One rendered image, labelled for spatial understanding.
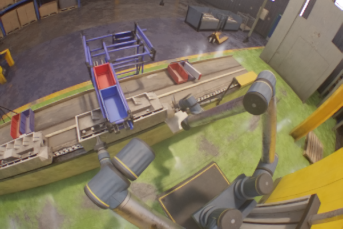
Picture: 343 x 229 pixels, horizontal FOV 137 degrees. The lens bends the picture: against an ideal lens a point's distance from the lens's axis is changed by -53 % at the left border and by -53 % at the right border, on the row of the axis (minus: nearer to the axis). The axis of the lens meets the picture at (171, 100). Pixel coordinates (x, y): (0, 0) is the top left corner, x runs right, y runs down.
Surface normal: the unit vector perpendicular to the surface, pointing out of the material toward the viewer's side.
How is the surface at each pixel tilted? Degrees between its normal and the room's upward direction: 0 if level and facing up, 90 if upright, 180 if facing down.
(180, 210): 0
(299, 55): 90
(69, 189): 0
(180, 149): 0
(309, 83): 90
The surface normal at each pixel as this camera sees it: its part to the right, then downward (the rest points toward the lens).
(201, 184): 0.18, -0.61
